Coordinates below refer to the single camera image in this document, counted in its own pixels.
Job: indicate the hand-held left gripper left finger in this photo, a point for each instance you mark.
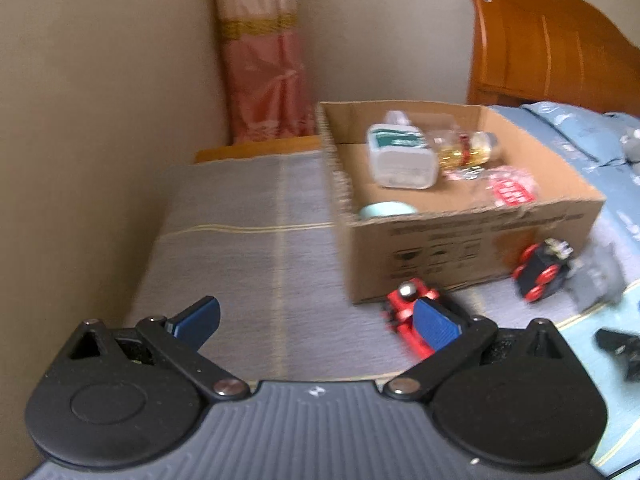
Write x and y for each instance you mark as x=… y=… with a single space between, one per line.
x=197 y=317

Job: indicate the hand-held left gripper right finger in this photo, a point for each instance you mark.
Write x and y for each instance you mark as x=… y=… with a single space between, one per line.
x=437 y=325

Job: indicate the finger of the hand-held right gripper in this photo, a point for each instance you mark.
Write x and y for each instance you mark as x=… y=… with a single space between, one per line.
x=625 y=347

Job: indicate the red robot toy car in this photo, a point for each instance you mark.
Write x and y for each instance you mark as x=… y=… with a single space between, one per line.
x=400 y=305

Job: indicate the cardboard box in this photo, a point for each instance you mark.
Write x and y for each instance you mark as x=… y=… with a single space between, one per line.
x=450 y=260

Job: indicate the black toy car red wheels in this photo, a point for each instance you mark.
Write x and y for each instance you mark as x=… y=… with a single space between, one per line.
x=542 y=265

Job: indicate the pale teal round object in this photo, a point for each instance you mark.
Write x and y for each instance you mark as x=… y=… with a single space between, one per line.
x=387 y=210

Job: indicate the clear container red label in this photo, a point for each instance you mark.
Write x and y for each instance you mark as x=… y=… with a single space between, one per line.
x=510 y=192

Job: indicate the white bottle green label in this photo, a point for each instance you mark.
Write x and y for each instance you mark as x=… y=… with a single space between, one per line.
x=405 y=165

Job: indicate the clear bottle yellow capsules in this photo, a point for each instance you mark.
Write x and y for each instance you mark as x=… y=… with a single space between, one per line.
x=465 y=152

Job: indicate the clear plastic cup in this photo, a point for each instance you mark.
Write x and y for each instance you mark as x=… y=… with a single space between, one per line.
x=397 y=117

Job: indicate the grey elephant toy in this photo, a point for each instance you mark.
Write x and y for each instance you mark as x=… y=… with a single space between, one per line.
x=597 y=280

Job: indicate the blue floral bedsheet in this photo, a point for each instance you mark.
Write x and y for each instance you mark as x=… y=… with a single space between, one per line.
x=620 y=220

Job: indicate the wooden table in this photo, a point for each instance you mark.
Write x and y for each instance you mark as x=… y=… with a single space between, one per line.
x=250 y=149

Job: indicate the grey plush toy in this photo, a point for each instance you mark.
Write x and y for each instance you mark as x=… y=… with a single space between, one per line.
x=632 y=144

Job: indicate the blue floral pillow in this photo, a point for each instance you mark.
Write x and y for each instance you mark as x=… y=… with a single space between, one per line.
x=575 y=125

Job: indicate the pink curtain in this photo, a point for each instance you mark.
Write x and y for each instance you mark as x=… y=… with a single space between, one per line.
x=260 y=60

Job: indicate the wooden bed headboard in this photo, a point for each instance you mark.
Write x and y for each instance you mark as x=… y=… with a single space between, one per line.
x=525 y=50

